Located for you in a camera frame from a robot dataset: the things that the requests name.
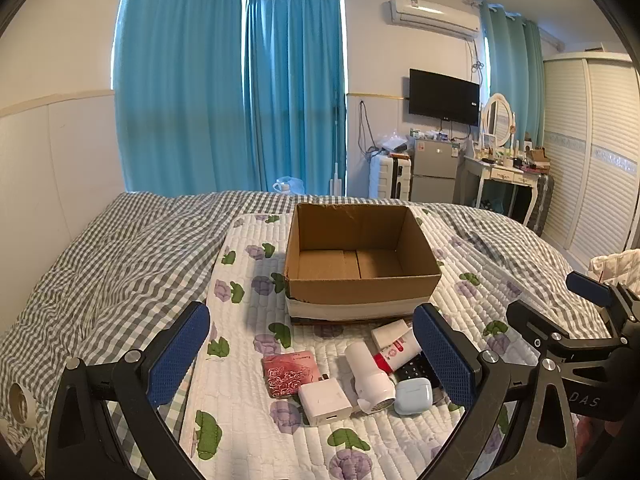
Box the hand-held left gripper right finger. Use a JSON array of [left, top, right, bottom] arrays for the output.
[[414, 303, 583, 480]]

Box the plastic bag on suitcase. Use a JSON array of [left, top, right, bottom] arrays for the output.
[[377, 131, 412, 155]]

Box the brown cardboard box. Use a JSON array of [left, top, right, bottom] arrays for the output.
[[283, 202, 443, 326]]

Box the white suitcase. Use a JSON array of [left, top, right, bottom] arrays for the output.
[[369, 154, 397, 200]]

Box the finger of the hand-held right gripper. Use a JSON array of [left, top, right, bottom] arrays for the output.
[[566, 270, 640, 311], [506, 299, 630, 362]]

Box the tape roll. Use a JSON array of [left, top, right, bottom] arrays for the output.
[[9, 381, 40, 428]]

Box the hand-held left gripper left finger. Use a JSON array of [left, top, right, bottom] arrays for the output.
[[44, 301, 211, 480]]

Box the small white carton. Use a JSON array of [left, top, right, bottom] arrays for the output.
[[371, 320, 416, 351]]

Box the white laundry basket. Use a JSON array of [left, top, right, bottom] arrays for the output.
[[587, 249, 640, 288]]

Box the dark suitcase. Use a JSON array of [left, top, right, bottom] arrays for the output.
[[392, 156, 415, 201]]

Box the silver mini fridge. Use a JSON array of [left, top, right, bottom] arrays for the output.
[[410, 137, 463, 204]]

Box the black wall television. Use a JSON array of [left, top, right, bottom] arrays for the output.
[[408, 68, 481, 127]]

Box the grey checked bed sheet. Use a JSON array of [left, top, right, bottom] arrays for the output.
[[0, 190, 616, 480]]

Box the white oval vanity mirror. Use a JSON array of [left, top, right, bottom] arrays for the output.
[[479, 92, 516, 148]]

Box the black remote control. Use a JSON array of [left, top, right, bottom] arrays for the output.
[[392, 350, 446, 406]]

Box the white louvered wardrobe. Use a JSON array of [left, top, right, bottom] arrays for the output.
[[540, 51, 640, 271]]

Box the white air conditioner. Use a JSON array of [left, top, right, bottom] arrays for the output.
[[389, 0, 482, 41]]

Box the white floral quilted mat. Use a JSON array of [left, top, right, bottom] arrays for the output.
[[177, 207, 546, 480]]

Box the white tube with red cap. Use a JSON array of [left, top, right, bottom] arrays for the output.
[[372, 330, 423, 373]]

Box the white charger adapter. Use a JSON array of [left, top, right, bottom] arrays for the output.
[[298, 377, 353, 427]]

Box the white dressing table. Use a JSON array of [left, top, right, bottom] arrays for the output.
[[457, 152, 538, 226]]

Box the light blue earbuds case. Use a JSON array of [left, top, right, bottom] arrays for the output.
[[394, 377, 433, 417]]

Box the blue curtain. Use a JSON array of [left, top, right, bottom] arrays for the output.
[[114, 0, 261, 196], [477, 0, 546, 148], [242, 0, 348, 196]]

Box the hanging wall cable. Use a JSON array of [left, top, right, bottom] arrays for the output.
[[357, 100, 381, 158]]

